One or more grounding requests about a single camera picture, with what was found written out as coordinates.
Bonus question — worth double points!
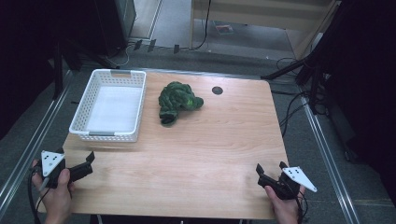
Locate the person's left hand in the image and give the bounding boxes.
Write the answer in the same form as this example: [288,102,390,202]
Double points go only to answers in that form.
[31,160,76,224]

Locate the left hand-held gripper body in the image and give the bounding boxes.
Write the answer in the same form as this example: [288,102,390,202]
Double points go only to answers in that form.
[37,150,94,189]

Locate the white perforated plastic basket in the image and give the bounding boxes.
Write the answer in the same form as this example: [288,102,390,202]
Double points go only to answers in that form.
[68,68,148,144]

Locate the white floor cable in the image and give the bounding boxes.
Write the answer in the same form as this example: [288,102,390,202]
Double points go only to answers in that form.
[104,42,131,68]

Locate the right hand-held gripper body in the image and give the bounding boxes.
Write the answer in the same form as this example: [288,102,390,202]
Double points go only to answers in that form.
[257,166,318,201]

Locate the black angled metal stand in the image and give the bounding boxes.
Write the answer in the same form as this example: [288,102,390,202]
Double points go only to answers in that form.
[261,46,331,117]

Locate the black tripod stand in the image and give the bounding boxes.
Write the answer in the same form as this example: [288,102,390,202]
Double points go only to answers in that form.
[51,38,120,101]

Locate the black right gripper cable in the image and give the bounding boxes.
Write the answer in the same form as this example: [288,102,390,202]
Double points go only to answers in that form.
[294,189,310,224]

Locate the green knitted garment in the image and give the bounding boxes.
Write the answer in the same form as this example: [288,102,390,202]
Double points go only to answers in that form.
[158,81,205,127]

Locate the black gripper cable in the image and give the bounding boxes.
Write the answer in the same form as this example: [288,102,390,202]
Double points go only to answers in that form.
[294,189,310,224]
[27,166,50,224]

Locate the dark cabinet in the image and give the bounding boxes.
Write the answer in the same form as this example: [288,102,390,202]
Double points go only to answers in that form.
[92,0,138,58]

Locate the black hanging cable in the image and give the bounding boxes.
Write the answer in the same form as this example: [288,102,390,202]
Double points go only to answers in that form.
[189,0,213,51]

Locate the light wooden bench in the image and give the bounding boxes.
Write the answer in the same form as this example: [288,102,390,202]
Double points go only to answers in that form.
[189,0,342,61]

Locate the person's right hand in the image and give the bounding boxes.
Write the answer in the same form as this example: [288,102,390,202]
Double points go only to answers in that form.
[264,184,307,224]

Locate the black floor cables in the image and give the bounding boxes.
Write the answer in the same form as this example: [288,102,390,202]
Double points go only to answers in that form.
[271,57,328,138]

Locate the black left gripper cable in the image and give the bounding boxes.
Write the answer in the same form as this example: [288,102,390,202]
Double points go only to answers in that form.
[27,166,50,224]

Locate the metal floor rail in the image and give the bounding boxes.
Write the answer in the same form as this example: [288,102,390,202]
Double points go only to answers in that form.
[298,92,362,224]
[0,70,75,217]

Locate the red booklet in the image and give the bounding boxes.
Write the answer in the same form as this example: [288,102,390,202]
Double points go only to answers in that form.
[214,23,235,35]

